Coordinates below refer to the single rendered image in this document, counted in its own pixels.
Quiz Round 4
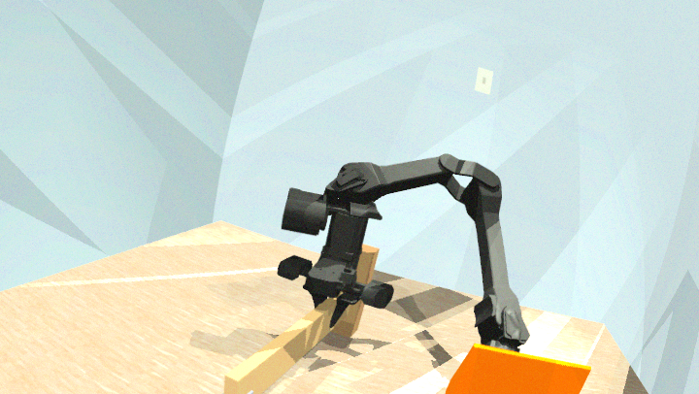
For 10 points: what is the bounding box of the long wooden rail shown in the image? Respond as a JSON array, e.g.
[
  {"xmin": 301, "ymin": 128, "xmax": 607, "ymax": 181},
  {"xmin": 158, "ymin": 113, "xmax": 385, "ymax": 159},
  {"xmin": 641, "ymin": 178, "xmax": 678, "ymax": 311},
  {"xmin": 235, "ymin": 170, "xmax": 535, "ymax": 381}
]
[{"xmin": 223, "ymin": 291, "xmax": 350, "ymax": 394}]

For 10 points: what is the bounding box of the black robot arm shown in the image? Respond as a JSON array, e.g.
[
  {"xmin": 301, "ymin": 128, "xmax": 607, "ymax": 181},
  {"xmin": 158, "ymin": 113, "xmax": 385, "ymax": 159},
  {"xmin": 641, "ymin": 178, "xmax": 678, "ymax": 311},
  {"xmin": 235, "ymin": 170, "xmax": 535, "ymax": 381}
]
[{"xmin": 282, "ymin": 153, "xmax": 530, "ymax": 352}]

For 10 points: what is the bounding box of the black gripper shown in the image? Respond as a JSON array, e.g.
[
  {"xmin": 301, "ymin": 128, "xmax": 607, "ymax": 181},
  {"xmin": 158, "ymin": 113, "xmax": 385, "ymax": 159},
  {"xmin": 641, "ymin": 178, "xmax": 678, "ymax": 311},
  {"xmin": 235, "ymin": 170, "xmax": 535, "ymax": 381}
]
[{"xmin": 277, "ymin": 238, "xmax": 394, "ymax": 328}]

